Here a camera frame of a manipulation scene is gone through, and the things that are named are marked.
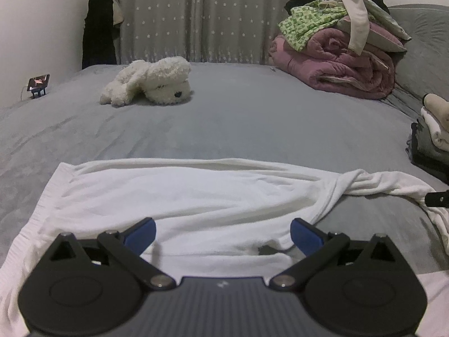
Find hanging black garment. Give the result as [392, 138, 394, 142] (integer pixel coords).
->
[82, 0, 117, 70]

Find dark folded clothes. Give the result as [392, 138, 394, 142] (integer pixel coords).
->
[406, 122, 449, 186]

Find cream garment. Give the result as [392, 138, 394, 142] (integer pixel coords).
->
[331, 0, 376, 56]

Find white garment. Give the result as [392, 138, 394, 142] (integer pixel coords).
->
[0, 157, 449, 337]
[420, 107, 449, 151]

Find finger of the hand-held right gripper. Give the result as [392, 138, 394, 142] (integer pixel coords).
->
[424, 190, 449, 208]

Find smartphone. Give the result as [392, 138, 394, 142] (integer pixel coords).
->
[28, 74, 50, 91]

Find beige folded garment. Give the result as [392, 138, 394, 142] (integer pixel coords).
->
[423, 93, 449, 132]

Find hanging beige garment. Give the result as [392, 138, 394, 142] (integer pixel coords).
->
[111, 0, 124, 27]

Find grey star curtain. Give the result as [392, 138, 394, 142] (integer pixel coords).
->
[112, 0, 316, 65]

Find green patterned cloth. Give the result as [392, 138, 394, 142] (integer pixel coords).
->
[278, 0, 351, 53]

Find pale striped cloth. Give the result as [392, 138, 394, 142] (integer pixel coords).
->
[365, 0, 413, 41]

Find white plush dog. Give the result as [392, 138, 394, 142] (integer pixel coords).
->
[99, 56, 194, 106]

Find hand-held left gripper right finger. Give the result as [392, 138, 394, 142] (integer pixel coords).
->
[269, 218, 400, 292]

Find grey headboard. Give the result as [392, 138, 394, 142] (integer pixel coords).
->
[388, 4, 449, 120]

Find pink quilt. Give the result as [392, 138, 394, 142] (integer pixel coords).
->
[268, 28, 397, 99]

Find pink pillow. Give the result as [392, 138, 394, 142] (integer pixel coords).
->
[337, 16, 407, 54]

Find white folded garment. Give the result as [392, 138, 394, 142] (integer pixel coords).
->
[420, 107, 449, 151]

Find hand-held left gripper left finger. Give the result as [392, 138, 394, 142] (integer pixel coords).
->
[49, 217, 178, 292]

